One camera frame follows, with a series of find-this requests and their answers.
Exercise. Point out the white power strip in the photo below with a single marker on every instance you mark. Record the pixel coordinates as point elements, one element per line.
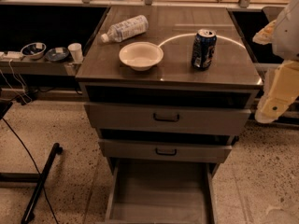
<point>14,55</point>

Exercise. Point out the wooden drawer cabinet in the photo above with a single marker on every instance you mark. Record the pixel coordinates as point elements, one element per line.
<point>231,81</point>

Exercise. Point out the blue pepsi can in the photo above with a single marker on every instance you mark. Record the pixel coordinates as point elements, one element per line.
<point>203,48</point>

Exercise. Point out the dark chair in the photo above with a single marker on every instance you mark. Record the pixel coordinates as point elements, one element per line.
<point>271,13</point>

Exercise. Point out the white paper cup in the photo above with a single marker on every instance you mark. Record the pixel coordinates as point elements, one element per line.
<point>76,52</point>

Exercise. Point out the top grey drawer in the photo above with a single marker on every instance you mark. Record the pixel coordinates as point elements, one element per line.
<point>167,119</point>

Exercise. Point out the middle grey drawer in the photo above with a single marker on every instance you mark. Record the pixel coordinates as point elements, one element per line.
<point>164,151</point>

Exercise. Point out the open bottom drawer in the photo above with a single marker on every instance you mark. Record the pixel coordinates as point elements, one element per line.
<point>161,192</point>

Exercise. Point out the grey side shelf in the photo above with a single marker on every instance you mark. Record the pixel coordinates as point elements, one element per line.
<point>40,67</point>

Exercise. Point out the grey drawer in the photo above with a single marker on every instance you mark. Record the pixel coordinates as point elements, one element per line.
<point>164,151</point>
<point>167,119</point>

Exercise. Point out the white ceramic bowl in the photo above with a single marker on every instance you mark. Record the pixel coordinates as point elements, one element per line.
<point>141,56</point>

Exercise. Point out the clear plastic water bottle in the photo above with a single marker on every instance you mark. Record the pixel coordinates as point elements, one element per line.
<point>126,29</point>

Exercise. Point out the silver bowl with items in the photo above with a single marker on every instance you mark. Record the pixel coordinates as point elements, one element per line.
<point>34,51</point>

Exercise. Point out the black stand leg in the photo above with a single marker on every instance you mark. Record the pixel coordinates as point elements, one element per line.
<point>41,180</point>

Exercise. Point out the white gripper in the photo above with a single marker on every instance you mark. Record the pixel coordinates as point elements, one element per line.
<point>287,34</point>

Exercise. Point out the dark blue bowl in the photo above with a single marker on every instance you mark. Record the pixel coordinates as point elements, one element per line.
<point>57,54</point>

